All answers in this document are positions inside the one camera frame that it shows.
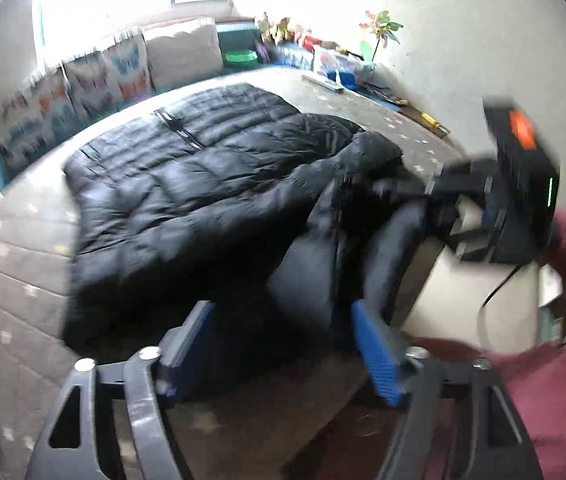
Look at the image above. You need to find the green plastic basin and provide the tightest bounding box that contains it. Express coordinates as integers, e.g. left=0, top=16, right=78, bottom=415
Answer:
left=222, top=48, right=258, bottom=69

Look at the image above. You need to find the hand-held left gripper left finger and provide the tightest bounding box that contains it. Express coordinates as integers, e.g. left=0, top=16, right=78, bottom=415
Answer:
left=23, top=300, right=214, bottom=480

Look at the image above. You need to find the teal headboard cushion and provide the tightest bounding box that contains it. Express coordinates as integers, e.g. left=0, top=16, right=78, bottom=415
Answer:
left=216, top=22, right=259, bottom=62

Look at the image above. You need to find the blue box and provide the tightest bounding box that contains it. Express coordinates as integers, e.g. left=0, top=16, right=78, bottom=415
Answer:
left=327, top=70, right=357, bottom=89

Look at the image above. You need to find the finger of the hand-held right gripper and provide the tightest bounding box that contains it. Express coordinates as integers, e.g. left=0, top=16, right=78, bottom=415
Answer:
left=373, top=158, right=494, bottom=199
left=444, top=224, right=500, bottom=263

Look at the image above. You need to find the clear plastic bag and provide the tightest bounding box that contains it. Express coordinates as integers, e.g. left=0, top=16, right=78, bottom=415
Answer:
left=312, top=44, right=377, bottom=84

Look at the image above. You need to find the white flat strip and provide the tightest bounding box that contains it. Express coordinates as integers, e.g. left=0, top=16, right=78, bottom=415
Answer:
left=302, top=73, right=345, bottom=92

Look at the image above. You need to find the black cable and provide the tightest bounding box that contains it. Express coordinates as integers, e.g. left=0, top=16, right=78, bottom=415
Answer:
left=478, top=260, right=566, bottom=352

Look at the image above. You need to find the white pillow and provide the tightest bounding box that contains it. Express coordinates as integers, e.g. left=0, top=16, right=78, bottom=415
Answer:
left=142, top=16, right=225, bottom=89

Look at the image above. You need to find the green dressed plush doll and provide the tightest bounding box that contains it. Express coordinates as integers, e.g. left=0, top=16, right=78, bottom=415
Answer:
left=274, top=16, right=295, bottom=44

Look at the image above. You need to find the person's maroon clothing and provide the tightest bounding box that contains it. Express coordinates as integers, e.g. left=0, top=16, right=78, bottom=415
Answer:
left=407, top=305, right=566, bottom=480

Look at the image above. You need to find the black puffer jacket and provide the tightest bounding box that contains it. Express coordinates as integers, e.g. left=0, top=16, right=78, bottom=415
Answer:
left=60, top=83, right=444, bottom=357

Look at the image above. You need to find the butterfly print pillow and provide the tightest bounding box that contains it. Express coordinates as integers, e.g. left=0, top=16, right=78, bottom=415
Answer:
left=62, top=26, right=152, bottom=117
left=0, top=71, right=80, bottom=172

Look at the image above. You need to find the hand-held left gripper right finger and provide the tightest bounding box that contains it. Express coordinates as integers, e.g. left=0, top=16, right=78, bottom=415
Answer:
left=350, top=300, right=546, bottom=480

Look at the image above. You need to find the grey star quilted bed mat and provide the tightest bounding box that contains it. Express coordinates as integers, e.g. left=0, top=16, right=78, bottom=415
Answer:
left=0, top=66, right=464, bottom=480

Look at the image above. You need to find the colourful pinwheel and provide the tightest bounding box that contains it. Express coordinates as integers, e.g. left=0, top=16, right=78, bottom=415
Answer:
left=357, top=9, right=405, bottom=64

